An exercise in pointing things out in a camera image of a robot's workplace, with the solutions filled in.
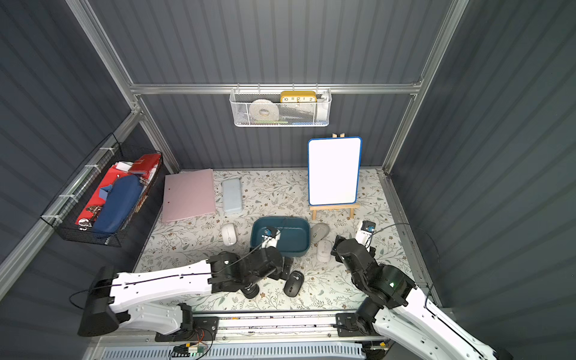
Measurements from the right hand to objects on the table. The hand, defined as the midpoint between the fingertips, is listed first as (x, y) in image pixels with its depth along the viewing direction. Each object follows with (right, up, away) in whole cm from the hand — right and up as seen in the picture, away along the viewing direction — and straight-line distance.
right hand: (350, 240), depth 72 cm
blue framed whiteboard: (-2, +24, +16) cm, 29 cm away
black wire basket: (-82, +10, -11) cm, 83 cm away
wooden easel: (+8, +9, +27) cm, 29 cm away
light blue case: (-49, +15, +36) cm, 62 cm away
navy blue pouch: (-74, +14, -1) cm, 76 cm away
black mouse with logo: (-34, -20, +7) cm, 40 cm away
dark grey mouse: (-19, -18, +9) cm, 27 cm away
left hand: (-22, -6, -1) cm, 23 cm away
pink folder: (-71, +14, +39) cm, 83 cm away
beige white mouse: (-8, -1, +21) cm, 23 cm away
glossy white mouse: (-46, -2, +21) cm, 50 cm away
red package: (-73, +25, +7) cm, 77 cm away
